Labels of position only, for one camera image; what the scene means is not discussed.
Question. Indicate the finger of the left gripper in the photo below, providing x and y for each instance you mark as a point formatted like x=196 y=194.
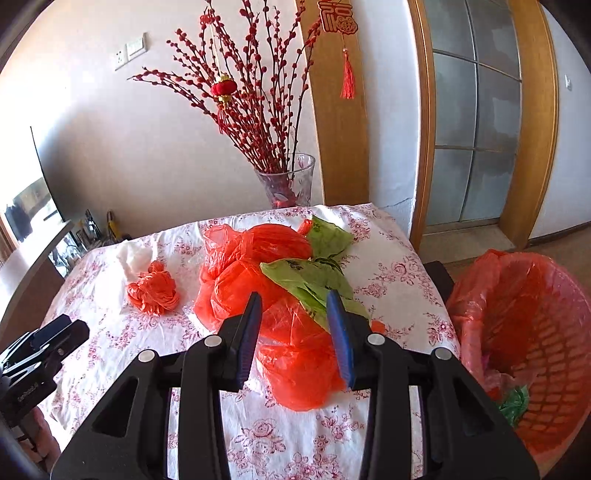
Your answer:
x=57 y=339

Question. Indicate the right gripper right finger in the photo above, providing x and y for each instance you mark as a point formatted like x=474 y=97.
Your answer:
x=464 y=434

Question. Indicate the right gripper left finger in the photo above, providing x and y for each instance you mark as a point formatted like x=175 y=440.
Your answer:
x=125 y=435

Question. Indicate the small knotted orange bag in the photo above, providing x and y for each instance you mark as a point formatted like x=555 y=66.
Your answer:
x=154 y=293

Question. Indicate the dark green plastic bag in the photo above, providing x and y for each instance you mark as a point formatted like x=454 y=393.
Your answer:
x=515 y=404

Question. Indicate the white plastic bag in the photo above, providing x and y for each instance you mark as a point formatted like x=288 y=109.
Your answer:
x=134 y=259

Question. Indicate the red plastic waste basket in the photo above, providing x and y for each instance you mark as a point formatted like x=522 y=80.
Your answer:
x=540 y=350

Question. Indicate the red bin liner bag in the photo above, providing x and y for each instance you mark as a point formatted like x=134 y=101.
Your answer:
x=480 y=313

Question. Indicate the flat screen television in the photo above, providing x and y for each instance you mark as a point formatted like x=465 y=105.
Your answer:
x=26 y=202

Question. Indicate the orange plastic bag rear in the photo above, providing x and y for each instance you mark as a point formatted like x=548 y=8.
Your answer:
x=296 y=356

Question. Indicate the orange plastic bag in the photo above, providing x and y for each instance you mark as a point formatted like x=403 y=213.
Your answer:
x=231 y=268
x=296 y=356

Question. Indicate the orange plastic bag front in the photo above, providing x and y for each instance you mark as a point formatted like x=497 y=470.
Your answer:
x=231 y=268

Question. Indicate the floral pink white tablecloth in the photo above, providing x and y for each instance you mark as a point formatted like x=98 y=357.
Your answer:
x=264 y=440

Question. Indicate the light green plastic bag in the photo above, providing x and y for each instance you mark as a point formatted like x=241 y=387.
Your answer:
x=310 y=280

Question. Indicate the glass vase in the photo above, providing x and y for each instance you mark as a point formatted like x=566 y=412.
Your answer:
x=291 y=188

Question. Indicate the red lantern ornament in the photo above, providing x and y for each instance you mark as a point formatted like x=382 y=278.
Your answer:
x=222 y=91

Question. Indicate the red berry branches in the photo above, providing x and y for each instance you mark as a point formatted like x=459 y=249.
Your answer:
x=271 y=65

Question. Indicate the glass panel wooden door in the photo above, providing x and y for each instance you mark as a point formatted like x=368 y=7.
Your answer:
x=489 y=95

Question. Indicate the red tassel knot decoration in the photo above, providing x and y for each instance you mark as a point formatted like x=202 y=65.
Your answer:
x=337 y=18

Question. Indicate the white wall socket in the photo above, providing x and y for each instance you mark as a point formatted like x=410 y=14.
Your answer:
x=130 y=51

